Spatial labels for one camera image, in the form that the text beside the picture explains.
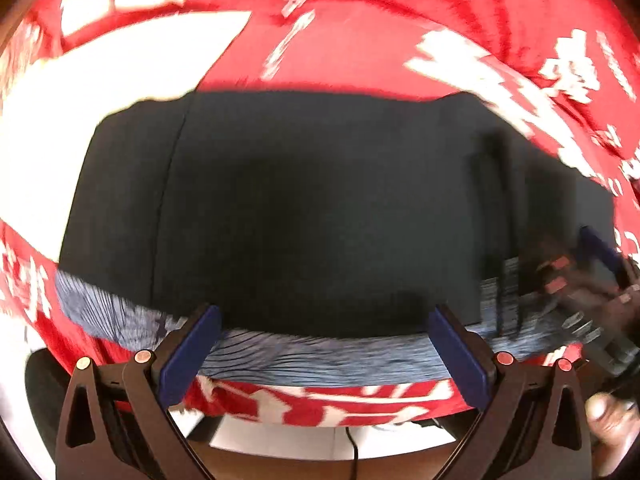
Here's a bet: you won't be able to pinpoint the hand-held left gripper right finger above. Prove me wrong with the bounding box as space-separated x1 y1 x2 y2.
427 302 594 480

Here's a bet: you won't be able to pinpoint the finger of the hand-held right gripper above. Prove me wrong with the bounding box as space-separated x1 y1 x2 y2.
579 226 633 288
532 252 621 313

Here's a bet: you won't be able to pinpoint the black cable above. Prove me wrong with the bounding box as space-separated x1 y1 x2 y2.
344 427 362 480

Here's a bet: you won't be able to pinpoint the black pants with blue trim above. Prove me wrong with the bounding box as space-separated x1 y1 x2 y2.
55 90 622 389

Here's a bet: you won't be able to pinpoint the red printed blanket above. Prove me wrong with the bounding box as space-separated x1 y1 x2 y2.
0 0 640 429

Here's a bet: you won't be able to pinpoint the person's right hand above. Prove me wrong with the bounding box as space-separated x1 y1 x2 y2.
585 392 640 479

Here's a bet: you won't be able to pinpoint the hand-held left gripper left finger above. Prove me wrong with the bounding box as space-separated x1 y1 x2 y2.
55 302 223 480

